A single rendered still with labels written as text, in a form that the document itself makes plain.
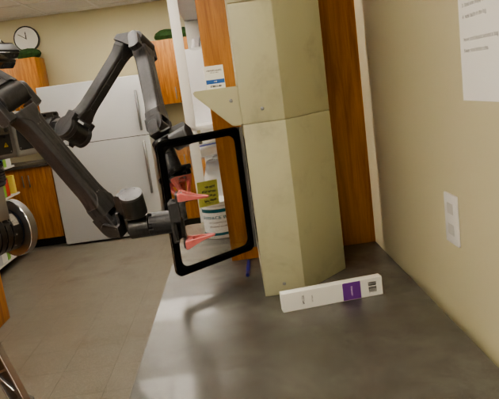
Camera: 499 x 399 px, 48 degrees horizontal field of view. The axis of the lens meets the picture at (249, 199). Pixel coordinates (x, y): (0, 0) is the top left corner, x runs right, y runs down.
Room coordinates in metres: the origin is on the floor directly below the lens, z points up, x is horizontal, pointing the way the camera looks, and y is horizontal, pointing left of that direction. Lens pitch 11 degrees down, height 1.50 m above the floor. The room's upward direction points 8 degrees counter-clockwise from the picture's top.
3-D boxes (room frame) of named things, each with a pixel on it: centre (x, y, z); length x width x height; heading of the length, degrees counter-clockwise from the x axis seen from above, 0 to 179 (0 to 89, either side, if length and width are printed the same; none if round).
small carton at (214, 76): (1.54, 0.05, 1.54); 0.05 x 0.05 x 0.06; 6
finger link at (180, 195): (1.37, 0.14, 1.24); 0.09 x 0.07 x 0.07; 90
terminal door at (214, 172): (1.68, 0.12, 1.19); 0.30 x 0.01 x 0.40; 130
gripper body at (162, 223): (1.37, 0.21, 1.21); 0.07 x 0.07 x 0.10; 0
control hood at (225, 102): (1.62, 0.05, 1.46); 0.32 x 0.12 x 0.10; 1
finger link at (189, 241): (1.37, 0.14, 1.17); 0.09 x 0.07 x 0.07; 90
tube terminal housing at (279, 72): (1.63, -0.13, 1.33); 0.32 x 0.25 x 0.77; 1
